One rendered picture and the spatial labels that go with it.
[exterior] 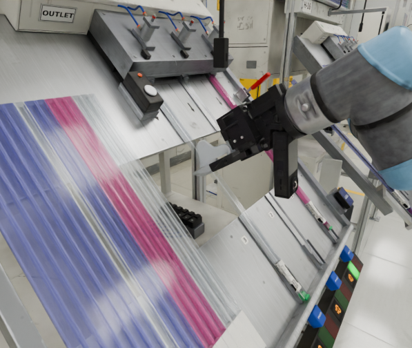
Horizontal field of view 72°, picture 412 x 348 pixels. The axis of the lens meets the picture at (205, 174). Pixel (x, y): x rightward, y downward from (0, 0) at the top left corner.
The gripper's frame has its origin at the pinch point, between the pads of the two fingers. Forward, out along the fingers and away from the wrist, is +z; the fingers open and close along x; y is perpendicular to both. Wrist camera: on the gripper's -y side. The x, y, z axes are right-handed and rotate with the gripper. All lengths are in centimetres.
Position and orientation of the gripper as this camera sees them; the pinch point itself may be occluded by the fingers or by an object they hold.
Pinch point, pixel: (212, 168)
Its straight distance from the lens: 55.4
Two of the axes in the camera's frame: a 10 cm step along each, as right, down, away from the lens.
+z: -6.6, 3.1, 6.9
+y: -4.4, -9.0, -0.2
